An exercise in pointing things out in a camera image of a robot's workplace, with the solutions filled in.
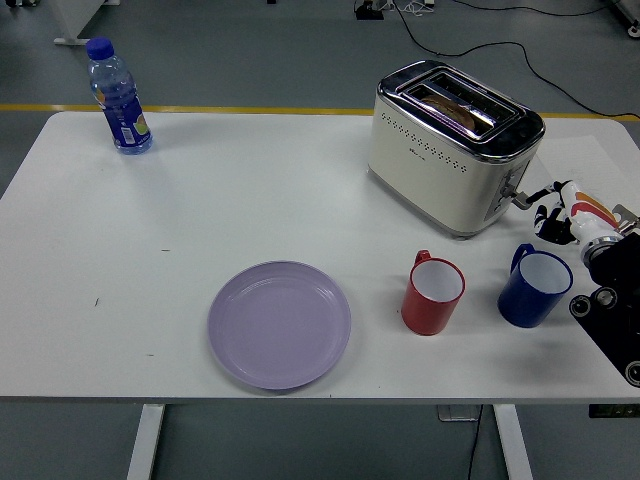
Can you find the black table control box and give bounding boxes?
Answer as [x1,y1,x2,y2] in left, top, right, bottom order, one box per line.
[587,402,640,420]

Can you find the brown bread slice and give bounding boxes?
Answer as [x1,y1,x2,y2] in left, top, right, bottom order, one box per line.
[419,94,489,132]

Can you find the black floor cable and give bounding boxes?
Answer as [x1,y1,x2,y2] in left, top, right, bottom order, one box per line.
[389,0,640,122]

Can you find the blue water bottle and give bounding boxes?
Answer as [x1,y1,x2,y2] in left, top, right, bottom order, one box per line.
[84,36,154,156]

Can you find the white furniture base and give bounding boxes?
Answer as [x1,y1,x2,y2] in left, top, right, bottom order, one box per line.
[52,0,121,47]

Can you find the black under-table cable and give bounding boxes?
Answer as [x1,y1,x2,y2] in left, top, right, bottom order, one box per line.
[466,404,484,480]

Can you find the cream chrome toaster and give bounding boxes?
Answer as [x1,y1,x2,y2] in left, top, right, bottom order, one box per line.
[365,59,547,241]

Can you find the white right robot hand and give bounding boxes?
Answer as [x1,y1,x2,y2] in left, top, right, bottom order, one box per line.
[532,179,622,246]

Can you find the grey toaster lever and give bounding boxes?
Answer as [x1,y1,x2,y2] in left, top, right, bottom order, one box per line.
[508,187,535,210]

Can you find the red mug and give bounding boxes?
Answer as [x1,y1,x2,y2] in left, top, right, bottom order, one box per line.
[399,248,466,336]

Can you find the black power strip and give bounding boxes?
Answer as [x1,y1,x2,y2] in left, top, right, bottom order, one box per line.
[352,0,385,21]

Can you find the clear under-table bracket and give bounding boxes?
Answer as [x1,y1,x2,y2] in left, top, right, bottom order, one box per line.
[438,403,482,422]

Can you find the purple plate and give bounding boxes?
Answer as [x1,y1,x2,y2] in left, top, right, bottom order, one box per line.
[207,259,353,392]

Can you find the blue mug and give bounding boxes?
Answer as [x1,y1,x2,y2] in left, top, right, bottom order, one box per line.
[496,243,574,330]

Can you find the white floor cables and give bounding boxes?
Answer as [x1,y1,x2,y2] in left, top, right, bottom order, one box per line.
[392,0,435,15]

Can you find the white table leg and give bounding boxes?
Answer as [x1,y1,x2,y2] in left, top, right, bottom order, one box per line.
[492,403,534,480]
[125,403,166,480]

